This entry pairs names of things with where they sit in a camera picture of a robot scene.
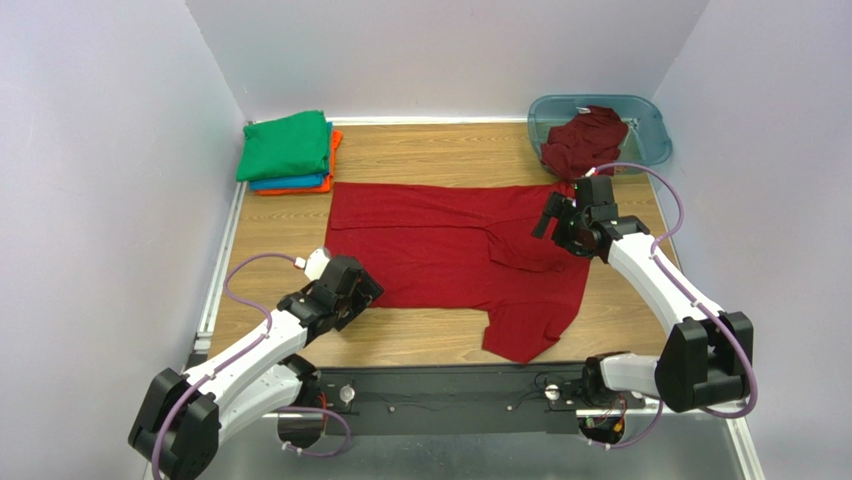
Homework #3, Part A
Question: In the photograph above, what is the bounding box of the orange folded t shirt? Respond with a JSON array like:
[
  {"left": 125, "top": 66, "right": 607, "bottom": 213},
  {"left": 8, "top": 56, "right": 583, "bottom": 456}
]
[{"left": 249, "top": 129, "right": 343, "bottom": 196}]

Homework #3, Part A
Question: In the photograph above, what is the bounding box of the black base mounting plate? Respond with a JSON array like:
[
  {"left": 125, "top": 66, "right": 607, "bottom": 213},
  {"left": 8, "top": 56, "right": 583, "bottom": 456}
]
[{"left": 254, "top": 362, "right": 647, "bottom": 437}]

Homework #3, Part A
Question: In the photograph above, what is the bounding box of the dark red t shirt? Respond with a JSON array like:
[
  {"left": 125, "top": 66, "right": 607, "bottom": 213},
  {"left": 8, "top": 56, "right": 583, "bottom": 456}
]
[{"left": 541, "top": 105, "right": 629, "bottom": 181}]

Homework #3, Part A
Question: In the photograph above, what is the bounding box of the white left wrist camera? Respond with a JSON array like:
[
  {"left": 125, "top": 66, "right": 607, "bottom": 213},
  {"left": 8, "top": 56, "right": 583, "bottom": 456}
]
[{"left": 293, "top": 247, "right": 332, "bottom": 281}]

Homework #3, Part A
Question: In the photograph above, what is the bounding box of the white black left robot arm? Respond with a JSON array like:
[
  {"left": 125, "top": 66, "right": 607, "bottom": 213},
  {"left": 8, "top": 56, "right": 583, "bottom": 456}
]
[{"left": 128, "top": 248, "right": 384, "bottom": 479}]

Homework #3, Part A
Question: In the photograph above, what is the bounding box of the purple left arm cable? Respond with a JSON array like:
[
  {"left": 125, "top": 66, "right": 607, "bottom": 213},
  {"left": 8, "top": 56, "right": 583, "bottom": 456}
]
[{"left": 150, "top": 252, "right": 352, "bottom": 480}]

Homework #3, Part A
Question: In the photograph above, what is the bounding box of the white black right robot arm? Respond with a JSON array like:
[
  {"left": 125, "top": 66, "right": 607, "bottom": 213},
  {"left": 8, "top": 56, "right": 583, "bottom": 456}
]
[{"left": 532, "top": 171, "right": 758, "bottom": 417}]

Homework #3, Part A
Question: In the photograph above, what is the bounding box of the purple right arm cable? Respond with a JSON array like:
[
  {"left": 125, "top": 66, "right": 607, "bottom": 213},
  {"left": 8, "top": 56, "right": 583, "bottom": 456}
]
[{"left": 585, "top": 162, "right": 760, "bottom": 451}]

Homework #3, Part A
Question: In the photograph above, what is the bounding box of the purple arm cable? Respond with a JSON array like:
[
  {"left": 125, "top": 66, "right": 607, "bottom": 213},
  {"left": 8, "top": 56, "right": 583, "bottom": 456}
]
[
  {"left": 585, "top": 162, "right": 760, "bottom": 451},
  {"left": 150, "top": 252, "right": 352, "bottom": 480}
]

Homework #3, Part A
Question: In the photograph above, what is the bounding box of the green folded t shirt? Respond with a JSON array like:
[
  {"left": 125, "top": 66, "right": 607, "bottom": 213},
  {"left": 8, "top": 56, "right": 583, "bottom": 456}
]
[{"left": 235, "top": 110, "right": 330, "bottom": 182}]

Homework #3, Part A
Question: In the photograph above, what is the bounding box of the blue folded t shirt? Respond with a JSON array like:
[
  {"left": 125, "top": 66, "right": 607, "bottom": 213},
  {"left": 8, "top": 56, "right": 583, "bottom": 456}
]
[{"left": 248, "top": 122, "right": 338, "bottom": 192}]

